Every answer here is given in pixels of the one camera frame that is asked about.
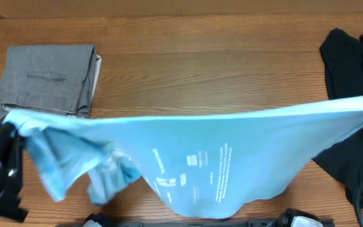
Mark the light blue printed t-shirt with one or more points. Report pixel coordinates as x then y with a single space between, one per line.
201 166

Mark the black garment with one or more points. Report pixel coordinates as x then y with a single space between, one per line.
343 59

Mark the folded grey trousers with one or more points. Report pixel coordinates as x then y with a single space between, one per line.
57 79

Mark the folded beige trousers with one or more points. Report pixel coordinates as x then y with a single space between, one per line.
97 72

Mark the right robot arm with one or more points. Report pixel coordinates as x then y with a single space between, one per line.
297 218

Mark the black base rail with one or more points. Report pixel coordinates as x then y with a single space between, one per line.
248 223

